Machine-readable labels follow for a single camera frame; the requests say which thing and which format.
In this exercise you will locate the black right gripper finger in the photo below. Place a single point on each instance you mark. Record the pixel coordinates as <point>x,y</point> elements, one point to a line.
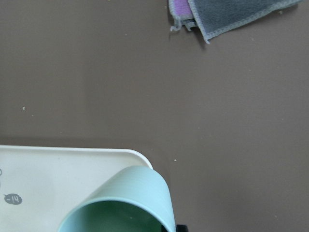
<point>181,228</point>

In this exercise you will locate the grey folded cloth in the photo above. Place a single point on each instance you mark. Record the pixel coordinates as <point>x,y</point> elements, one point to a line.
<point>214,17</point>

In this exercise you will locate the green cup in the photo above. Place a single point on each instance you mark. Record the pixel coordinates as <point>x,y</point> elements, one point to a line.
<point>136,199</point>

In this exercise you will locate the cream rabbit tray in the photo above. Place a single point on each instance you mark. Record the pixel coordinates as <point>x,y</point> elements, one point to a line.
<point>39,186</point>

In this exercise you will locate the purple cloth underneath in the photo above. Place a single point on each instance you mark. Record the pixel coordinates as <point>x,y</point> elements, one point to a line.
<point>182,15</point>

